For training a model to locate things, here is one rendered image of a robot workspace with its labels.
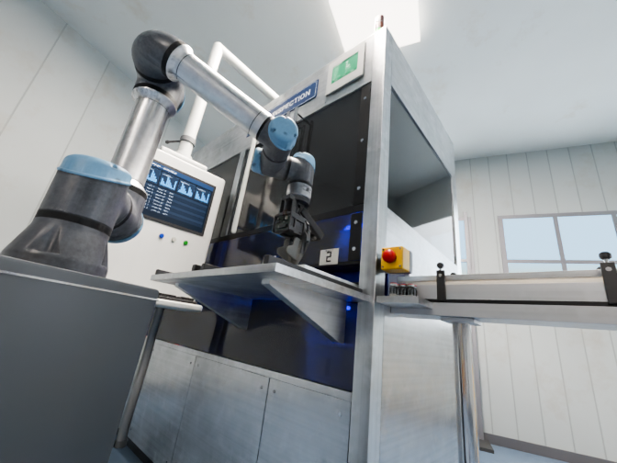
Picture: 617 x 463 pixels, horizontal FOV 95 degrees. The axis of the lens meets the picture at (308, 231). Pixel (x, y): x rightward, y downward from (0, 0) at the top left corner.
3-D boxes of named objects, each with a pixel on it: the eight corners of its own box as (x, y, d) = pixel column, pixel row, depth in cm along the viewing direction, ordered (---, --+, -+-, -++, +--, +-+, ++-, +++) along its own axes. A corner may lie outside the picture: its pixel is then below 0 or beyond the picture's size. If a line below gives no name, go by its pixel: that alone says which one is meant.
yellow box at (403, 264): (390, 275, 93) (391, 254, 95) (412, 274, 88) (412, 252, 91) (379, 269, 88) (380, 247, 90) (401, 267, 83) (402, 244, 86)
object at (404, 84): (243, 300, 293) (263, 204, 331) (464, 309, 159) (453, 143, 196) (141, 279, 225) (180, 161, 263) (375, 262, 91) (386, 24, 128)
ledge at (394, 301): (396, 309, 96) (396, 302, 96) (436, 310, 87) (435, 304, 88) (375, 302, 86) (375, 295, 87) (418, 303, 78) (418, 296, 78)
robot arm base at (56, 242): (23, 262, 41) (52, 201, 45) (-22, 261, 47) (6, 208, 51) (121, 283, 54) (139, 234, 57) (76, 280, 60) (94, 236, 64)
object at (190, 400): (222, 410, 259) (241, 311, 289) (477, 536, 125) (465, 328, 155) (95, 423, 191) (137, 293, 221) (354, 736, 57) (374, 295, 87)
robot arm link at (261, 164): (259, 133, 79) (296, 145, 82) (253, 154, 90) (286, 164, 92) (253, 157, 77) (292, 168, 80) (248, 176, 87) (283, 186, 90)
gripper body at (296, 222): (270, 234, 80) (276, 197, 84) (291, 243, 86) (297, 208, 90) (289, 231, 75) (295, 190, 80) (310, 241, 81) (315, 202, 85)
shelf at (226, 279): (251, 301, 138) (252, 297, 139) (382, 306, 93) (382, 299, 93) (150, 279, 106) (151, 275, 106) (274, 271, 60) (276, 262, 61)
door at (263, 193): (227, 236, 162) (247, 151, 182) (283, 223, 132) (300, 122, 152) (226, 235, 162) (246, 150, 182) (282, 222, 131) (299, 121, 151)
